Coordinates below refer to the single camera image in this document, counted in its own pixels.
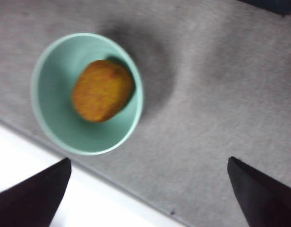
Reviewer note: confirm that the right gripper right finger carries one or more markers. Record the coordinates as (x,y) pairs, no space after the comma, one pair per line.
(266,203)

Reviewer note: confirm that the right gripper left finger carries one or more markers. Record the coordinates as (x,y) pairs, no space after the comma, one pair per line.
(29,203)

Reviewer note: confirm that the teal ribbed bowl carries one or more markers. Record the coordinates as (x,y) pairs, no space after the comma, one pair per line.
(55,106)

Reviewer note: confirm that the orange-brown kiwifruit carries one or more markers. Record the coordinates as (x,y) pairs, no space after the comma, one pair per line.
(100,92)

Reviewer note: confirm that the dark green rectangular tray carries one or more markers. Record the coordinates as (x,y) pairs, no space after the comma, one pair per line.
(273,6)

